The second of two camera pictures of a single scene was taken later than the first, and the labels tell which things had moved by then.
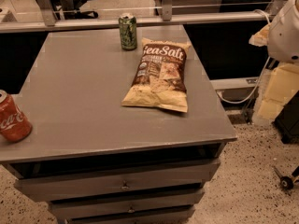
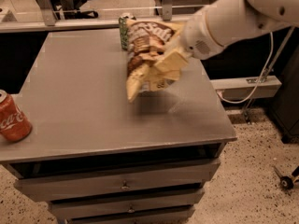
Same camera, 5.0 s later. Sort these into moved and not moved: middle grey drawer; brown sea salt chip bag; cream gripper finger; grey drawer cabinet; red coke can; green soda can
Moved: cream gripper finger; brown sea salt chip bag
Not moved: green soda can; red coke can; grey drawer cabinet; middle grey drawer
